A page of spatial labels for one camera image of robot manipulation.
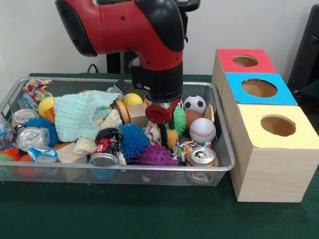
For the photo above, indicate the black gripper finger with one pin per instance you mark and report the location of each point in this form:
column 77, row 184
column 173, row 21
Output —
column 171, row 122
column 163, row 134

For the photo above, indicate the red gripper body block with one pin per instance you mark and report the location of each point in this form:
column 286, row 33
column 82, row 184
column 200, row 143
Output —
column 159, row 113

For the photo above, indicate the green spiky ball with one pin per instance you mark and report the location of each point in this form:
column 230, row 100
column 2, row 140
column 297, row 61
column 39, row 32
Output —
column 180, row 119

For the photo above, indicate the tan plush animal toy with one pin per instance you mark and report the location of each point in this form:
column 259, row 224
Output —
column 172, row 138

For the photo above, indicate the mint knit cloth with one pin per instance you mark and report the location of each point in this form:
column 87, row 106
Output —
column 74, row 114

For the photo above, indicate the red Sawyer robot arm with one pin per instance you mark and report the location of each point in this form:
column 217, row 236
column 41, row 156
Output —
column 134, row 32

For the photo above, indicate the silver mesh bin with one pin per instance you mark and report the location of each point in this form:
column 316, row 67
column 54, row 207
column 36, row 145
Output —
column 162, row 179

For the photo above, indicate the wooden box with three holes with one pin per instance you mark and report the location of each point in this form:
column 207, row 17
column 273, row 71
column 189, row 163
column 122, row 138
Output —
column 271, row 169

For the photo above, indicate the purple spiky ball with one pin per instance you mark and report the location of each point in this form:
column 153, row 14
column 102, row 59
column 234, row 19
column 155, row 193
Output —
column 155, row 155

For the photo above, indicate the blue spiky ball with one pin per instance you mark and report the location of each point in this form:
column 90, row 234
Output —
column 134, row 140

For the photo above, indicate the small soccer ball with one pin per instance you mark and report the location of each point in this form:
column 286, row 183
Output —
column 195, row 104

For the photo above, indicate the white baseball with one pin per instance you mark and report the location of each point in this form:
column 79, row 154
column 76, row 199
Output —
column 202, row 130

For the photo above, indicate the silver drink can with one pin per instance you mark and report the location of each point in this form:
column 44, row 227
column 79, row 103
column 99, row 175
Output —
column 202, row 156

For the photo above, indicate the cream knit cloth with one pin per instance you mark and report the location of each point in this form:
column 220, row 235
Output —
column 109, row 119

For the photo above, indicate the large dark green tablecloth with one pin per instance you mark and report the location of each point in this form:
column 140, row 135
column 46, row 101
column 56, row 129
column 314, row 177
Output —
column 149, row 214

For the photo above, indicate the yellow ball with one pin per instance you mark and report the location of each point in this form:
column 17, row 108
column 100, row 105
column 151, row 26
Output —
column 45, row 104

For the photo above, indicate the small dark green tablecloth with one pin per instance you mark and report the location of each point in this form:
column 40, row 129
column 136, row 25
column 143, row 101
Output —
column 311, row 90

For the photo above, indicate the black stand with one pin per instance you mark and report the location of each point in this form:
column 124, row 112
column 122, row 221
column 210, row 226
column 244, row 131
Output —
column 306, row 49

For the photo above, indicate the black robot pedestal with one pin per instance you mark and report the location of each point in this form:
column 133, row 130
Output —
column 114, row 64

